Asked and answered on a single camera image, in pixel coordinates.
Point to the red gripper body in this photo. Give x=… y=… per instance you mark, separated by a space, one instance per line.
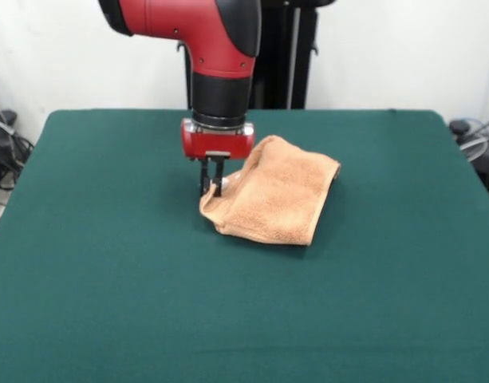
x=218 y=141

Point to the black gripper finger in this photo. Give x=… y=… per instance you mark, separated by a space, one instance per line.
x=218 y=175
x=204 y=175

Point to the tan terry towel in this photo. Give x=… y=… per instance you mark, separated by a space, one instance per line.
x=276 y=191

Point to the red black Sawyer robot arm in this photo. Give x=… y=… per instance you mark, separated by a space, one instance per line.
x=212 y=40

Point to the dark green table cloth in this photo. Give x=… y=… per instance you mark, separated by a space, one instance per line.
x=108 y=279

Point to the black round base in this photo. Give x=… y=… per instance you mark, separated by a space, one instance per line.
x=6 y=116
x=459 y=127

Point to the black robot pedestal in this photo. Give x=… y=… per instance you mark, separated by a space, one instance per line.
x=284 y=60

